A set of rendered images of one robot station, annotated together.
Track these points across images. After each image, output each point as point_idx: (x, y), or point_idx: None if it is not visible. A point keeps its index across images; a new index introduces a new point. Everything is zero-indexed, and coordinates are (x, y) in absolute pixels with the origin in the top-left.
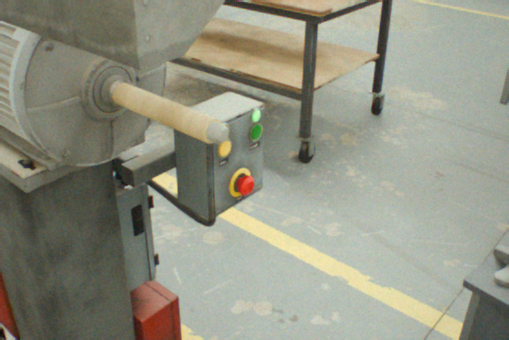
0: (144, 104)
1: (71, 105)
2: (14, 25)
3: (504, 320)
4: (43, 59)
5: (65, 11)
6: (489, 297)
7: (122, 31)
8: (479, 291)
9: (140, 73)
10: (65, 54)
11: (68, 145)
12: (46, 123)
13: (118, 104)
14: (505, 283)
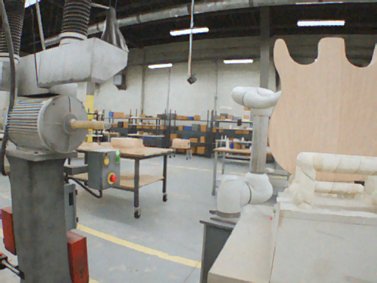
0: (83, 122)
1: (57, 125)
2: (49, 85)
3: (216, 231)
4: (51, 107)
5: (70, 73)
6: (209, 223)
7: (87, 71)
8: (205, 222)
9: None
10: (58, 107)
11: (54, 139)
12: (48, 129)
13: (73, 126)
14: (214, 218)
